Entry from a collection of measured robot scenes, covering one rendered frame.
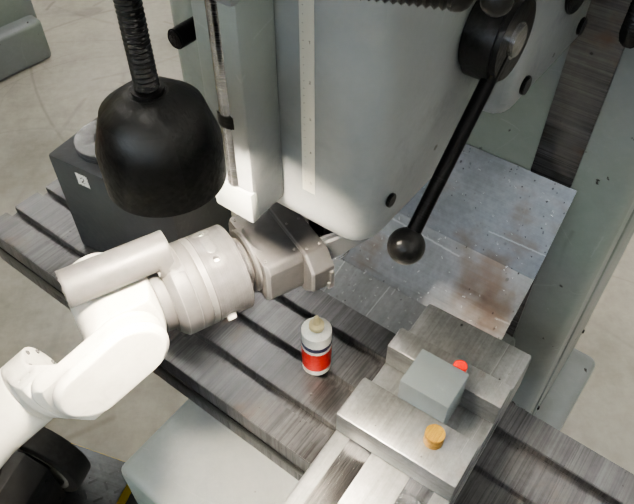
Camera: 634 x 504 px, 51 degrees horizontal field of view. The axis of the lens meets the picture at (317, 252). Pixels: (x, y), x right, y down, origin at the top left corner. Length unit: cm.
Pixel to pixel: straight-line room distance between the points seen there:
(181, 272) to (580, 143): 57
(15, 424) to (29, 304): 172
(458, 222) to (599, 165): 22
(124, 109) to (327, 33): 14
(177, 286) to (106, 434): 143
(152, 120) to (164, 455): 68
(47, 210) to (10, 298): 120
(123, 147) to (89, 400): 30
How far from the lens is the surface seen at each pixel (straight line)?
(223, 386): 92
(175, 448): 98
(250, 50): 44
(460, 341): 88
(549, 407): 182
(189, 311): 60
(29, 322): 230
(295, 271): 63
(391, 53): 43
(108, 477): 149
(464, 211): 104
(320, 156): 49
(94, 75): 330
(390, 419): 77
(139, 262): 59
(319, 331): 85
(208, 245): 61
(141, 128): 36
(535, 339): 123
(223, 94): 46
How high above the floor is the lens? 171
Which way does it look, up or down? 48 degrees down
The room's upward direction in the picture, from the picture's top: straight up
